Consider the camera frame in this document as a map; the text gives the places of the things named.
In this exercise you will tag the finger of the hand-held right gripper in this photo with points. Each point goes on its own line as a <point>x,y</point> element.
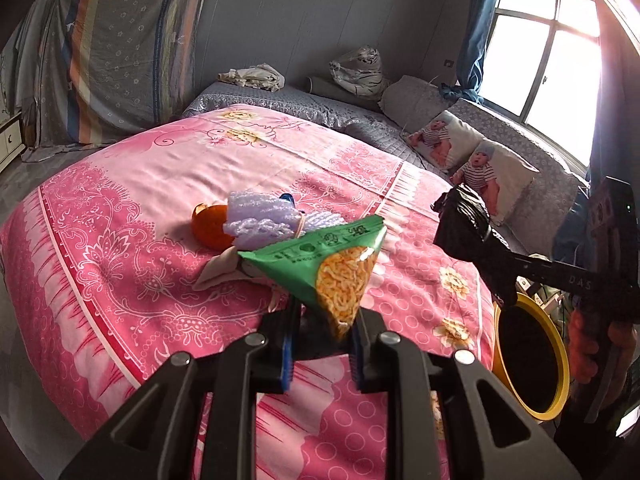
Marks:
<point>550,272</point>

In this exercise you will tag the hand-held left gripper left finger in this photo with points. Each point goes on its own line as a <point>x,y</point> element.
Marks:
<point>287,360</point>

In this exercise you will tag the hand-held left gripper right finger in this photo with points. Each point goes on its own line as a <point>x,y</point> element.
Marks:
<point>356,360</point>

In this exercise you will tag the yellow round bin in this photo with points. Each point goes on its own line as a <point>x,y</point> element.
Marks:
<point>525,360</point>

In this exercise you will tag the black plastic bag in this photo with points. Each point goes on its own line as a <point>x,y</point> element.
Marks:
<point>462,225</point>

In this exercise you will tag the green noodle snack packet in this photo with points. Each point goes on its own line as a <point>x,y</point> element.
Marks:
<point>325,260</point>

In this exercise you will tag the person's right hand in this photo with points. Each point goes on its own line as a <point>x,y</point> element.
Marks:
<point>585,332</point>

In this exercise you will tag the white power strip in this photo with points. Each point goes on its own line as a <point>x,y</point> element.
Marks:
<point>552,305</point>

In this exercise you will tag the beige cloth pouch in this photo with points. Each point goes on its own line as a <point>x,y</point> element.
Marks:
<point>220,270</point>

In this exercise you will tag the baby print pillow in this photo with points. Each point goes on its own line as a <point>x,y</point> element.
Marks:
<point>440,137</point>
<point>500,170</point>

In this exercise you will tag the grey floral backrest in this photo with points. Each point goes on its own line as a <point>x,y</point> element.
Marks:
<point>525,135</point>

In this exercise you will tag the white purple fluffy cloth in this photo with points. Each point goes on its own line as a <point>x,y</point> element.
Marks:
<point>325,220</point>

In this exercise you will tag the purple knitted cloth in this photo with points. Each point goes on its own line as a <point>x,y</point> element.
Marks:
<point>260,215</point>

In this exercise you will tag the orange round container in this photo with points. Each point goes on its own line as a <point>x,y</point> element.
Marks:
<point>210,227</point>

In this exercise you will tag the blue curtain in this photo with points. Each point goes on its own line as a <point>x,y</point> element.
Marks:
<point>475,35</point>
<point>620,85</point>

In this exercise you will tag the window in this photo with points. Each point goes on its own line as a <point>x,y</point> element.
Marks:
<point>550,60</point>

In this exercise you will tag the pink floral blanket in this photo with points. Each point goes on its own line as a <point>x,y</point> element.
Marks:
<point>125,210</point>

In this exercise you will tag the grey floral pillow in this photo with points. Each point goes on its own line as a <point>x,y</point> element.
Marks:
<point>410,97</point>

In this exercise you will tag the grey bolster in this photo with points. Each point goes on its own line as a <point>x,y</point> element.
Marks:
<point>325,87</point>

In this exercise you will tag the white tiger plush toy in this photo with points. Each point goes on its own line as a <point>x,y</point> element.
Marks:
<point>360,70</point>

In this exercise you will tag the cream cloth pile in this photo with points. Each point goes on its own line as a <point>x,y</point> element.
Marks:
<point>255,77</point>

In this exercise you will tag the striped hanging blanket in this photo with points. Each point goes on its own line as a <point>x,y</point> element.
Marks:
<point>125,50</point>

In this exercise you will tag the white cabinet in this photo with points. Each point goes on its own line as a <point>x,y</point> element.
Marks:
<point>10,137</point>

